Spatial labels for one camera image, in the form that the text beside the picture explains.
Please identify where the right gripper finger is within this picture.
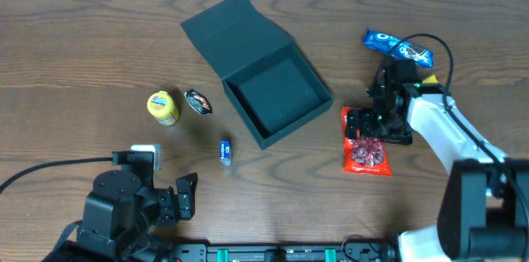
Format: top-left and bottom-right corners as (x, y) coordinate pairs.
(345, 109), (360, 139)
(359, 108), (379, 138)

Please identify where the red snack bag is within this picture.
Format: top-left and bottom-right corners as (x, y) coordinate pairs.
(341, 107), (392, 176)

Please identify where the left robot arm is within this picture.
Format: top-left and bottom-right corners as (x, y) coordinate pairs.
(45, 163), (198, 262)

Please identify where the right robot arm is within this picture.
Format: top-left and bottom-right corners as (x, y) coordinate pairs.
(342, 60), (528, 261)

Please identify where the black open gift box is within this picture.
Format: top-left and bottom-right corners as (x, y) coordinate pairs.
(181, 0), (333, 150)

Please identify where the yellow snack bag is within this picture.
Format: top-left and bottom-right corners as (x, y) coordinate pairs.
(422, 74), (438, 83)

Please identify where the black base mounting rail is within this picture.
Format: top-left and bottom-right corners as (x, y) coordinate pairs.
(169, 241), (401, 262)

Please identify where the blue Eclipse mint tin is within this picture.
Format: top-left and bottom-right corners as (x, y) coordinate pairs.
(219, 141), (232, 166)

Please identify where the yellow Mentos gum bottle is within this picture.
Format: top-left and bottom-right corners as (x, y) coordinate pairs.
(146, 91), (179, 126)

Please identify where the black Mars candy wrapper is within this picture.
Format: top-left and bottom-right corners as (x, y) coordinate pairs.
(184, 89), (212, 115)

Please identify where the blue Oreo cookie pack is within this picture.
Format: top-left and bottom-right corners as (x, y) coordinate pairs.
(363, 30), (433, 68)

